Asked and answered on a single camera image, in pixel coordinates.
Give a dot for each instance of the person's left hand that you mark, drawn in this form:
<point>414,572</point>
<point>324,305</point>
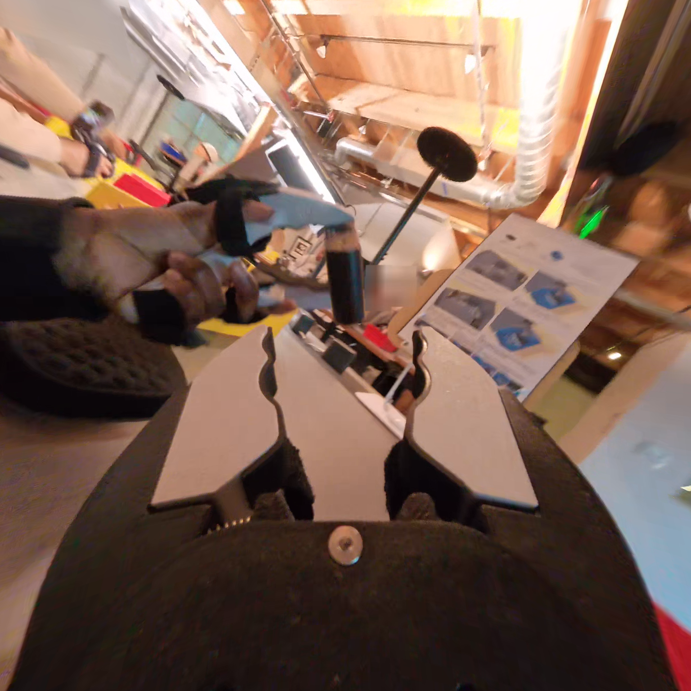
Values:
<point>135,243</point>

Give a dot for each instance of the studio light panel on stand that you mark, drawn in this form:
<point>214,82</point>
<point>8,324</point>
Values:
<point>286,162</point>

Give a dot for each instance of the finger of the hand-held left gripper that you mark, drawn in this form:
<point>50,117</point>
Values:
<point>302,213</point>

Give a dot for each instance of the silver ventilation duct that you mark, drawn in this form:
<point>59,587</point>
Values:
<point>532,162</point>

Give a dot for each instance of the black floor lamp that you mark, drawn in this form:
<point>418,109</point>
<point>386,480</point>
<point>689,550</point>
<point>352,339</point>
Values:
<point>447,154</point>

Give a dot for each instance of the instruction board on stand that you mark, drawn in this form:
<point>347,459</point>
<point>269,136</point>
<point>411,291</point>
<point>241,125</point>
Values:
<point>540,280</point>

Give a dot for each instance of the small red plastic bin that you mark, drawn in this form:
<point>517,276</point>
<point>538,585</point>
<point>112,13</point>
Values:
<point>143,190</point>

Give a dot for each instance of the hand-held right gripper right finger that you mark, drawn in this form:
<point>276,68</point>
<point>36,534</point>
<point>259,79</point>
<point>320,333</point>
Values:
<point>464,426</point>

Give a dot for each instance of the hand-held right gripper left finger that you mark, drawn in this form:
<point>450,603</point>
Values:
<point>226,421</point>

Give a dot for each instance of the black ethernet port panel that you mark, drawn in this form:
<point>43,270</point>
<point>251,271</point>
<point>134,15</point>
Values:
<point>345,280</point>

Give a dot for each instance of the person's left forearm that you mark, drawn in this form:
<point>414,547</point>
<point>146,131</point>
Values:
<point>32,259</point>

